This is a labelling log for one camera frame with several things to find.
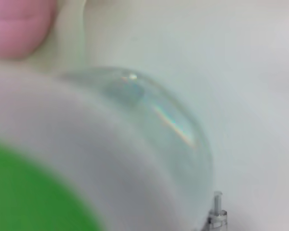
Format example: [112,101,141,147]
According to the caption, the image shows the clear green-label water bottle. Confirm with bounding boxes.
[0,66,214,231]

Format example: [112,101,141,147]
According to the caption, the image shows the pink peach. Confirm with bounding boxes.
[0,0,57,61]

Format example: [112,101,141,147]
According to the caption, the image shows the grey ballpoint pen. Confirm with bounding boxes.
[206,191,228,231]

